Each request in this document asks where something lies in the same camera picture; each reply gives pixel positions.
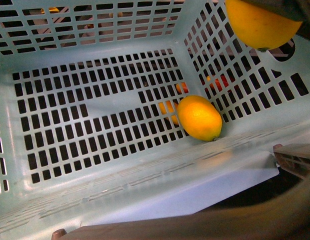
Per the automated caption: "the light blue plastic basket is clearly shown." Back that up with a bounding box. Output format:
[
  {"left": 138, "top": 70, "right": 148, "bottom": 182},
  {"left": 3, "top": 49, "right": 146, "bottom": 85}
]
[{"left": 0, "top": 0, "right": 310, "bottom": 240}]

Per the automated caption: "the yellow lemon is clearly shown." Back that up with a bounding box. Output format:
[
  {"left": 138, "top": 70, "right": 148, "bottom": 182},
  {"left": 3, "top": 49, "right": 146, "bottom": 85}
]
[{"left": 177, "top": 95, "right": 223, "bottom": 142}]

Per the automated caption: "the brown basket handle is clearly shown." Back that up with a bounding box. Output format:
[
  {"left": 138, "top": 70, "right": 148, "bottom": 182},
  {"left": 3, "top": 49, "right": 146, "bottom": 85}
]
[{"left": 51, "top": 143, "right": 310, "bottom": 240}]

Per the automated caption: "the yellow mango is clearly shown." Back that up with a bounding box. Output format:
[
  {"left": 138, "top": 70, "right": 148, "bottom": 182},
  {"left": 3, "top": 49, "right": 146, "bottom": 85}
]
[{"left": 225, "top": 0, "right": 303, "bottom": 52}]

